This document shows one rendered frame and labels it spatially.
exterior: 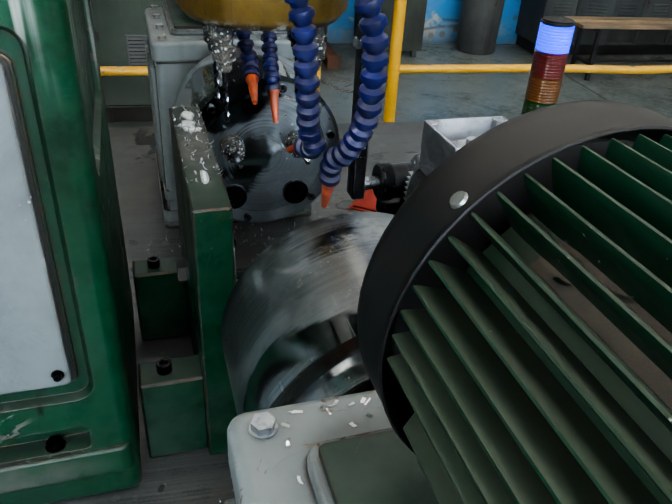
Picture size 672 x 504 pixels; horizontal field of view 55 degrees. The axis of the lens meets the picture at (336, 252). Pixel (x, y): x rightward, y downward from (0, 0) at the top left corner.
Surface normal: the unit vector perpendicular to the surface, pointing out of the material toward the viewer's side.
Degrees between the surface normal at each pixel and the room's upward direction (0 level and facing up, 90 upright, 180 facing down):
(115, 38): 90
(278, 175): 90
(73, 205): 90
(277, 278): 39
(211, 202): 0
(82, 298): 90
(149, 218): 0
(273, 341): 51
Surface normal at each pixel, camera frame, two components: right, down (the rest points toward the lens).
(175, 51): 0.29, 0.51
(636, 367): -0.42, -0.69
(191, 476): 0.05, -0.85
